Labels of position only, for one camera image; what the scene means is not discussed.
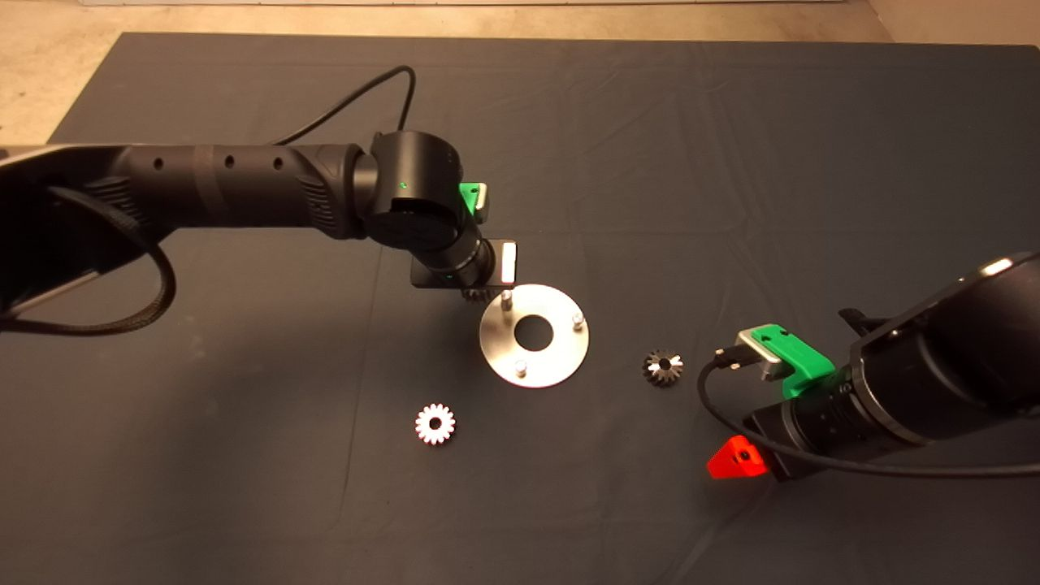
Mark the silver right camera box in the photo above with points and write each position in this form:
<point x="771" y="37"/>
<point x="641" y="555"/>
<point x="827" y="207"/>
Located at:
<point x="756" y="351"/>

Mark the silver left camera box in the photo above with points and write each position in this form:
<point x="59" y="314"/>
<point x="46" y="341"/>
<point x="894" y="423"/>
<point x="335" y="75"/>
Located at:
<point x="483" y="203"/>

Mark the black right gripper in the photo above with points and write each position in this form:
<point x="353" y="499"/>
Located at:
<point x="808" y="431"/>

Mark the round metal carrier plate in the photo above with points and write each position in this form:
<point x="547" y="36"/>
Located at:
<point x="561" y="357"/>

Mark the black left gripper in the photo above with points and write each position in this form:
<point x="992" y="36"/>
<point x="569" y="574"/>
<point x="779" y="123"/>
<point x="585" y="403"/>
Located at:
<point x="467" y="268"/>

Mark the green right camera mount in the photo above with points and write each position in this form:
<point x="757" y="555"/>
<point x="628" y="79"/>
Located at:
<point x="796" y="349"/>

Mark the dark grey table cloth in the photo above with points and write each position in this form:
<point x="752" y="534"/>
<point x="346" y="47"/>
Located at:
<point x="569" y="122"/>

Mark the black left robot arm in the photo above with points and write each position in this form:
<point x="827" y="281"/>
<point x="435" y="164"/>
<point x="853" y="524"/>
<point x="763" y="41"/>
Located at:
<point x="244" y="187"/>

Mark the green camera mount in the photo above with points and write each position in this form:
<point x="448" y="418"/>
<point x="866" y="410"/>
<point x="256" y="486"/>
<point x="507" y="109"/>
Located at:
<point x="796" y="349"/>
<point x="469" y="195"/>

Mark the green left camera mount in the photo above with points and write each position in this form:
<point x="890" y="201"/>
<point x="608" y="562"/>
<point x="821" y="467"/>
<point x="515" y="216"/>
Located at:
<point x="469" y="195"/>

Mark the silver camera box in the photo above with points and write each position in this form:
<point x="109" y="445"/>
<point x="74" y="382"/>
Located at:
<point x="483" y="203"/>
<point x="756" y="351"/>

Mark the steel planetary spur gear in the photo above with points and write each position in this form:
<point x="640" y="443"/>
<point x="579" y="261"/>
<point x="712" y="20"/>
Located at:
<point x="475" y="295"/>
<point x="426" y="417"/>

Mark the dark bevel gear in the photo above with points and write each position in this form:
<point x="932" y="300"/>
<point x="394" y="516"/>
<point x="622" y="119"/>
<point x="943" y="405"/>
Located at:
<point x="654" y="372"/>

